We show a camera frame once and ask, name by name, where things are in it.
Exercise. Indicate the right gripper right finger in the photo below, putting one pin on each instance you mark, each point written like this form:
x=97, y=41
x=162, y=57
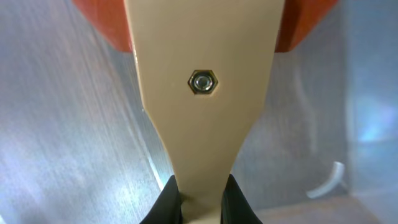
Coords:
x=235, y=209

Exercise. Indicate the orange scraper with wooden handle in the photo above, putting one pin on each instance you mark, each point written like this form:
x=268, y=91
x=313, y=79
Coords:
x=203, y=68

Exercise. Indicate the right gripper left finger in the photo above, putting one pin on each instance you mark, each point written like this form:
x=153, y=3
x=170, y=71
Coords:
x=167, y=207

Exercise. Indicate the clear plastic storage container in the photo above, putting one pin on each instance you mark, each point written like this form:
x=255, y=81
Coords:
x=77, y=147

